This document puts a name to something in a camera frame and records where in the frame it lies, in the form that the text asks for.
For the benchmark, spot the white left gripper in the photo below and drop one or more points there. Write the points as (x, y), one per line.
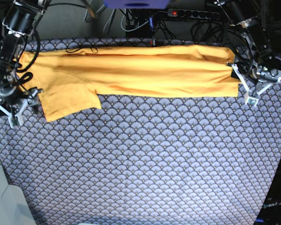
(257, 82)

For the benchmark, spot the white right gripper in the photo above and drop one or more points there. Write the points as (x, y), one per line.
(14, 100)

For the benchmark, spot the yellow T-shirt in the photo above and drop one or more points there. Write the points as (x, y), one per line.
(72, 80)

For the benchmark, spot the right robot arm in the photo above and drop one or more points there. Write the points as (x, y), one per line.
(21, 21)

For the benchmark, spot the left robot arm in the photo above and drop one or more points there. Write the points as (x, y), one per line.
(247, 15)

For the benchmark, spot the grey white furniture corner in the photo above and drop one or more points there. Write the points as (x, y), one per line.
(14, 209)

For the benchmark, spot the blue box overhead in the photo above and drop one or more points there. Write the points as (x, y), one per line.
(137, 4)

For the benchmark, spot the blue fan-pattern tablecloth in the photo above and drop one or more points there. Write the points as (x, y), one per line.
(148, 161)

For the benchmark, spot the black OpenArm box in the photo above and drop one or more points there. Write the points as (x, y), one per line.
(270, 213)

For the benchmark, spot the black power strip red switch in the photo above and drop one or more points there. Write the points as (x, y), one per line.
(193, 14)

